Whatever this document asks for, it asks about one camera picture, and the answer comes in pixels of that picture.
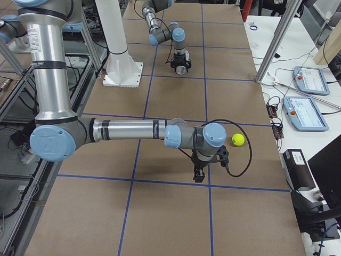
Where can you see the yellow tennis ball on table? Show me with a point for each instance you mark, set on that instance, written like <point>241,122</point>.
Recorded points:
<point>238,139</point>

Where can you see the black computer monitor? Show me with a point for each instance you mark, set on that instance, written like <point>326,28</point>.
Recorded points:
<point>325,167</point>

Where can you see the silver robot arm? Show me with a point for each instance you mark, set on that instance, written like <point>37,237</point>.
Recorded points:
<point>60,132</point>
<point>173,32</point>

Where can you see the black box with label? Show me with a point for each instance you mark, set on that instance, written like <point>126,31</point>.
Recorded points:
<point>299,173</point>

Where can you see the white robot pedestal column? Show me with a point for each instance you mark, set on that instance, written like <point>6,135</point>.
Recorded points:
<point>121,69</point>

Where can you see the far teach pendant tablet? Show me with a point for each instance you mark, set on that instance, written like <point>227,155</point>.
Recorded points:
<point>311,80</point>

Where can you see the aluminium frame post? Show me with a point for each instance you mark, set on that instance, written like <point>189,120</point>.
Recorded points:
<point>279,34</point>

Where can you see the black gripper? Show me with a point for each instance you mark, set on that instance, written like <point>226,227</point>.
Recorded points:
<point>200,163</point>
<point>178,57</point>

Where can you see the clear tennis ball tube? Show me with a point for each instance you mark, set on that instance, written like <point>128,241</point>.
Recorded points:
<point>181,70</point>

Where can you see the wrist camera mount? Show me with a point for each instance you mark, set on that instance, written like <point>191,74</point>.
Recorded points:
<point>223,156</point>

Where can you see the near teach pendant tablet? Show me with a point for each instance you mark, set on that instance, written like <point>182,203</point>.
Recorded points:
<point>304,114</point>

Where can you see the teach pendant tablet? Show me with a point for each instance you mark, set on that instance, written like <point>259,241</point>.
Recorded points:
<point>311,80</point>
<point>304,114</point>

